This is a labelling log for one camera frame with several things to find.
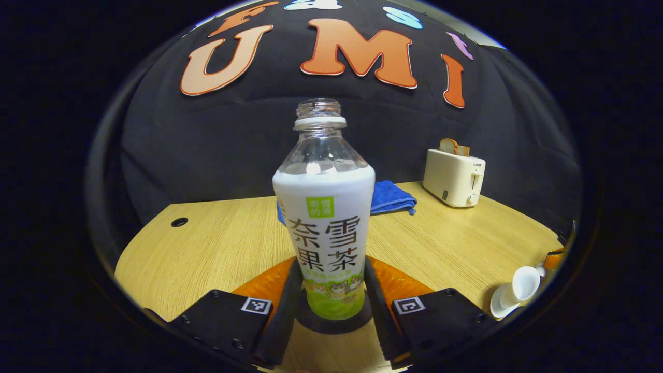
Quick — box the blue towel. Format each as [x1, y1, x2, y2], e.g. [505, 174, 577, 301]
[276, 180, 418, 226]

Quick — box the clear water bottle white label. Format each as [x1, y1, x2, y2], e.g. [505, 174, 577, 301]
[272, 98, 376, 321]

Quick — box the white saucer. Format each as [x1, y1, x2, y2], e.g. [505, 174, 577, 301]
[489, 282, 523, 319]

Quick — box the dark round coaster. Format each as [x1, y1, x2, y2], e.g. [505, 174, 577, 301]
[295, 289, 374, 335]

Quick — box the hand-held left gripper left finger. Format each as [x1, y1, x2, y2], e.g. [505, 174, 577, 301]
[167, 256, 305, 369]

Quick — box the white teacup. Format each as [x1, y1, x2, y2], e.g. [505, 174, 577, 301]
[511, 266, 542, 310]

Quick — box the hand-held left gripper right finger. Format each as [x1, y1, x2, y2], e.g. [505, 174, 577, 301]
[364, 256, 501, 370]

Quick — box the cream toaster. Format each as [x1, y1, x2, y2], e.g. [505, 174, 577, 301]
[422, 149, 487, 209]

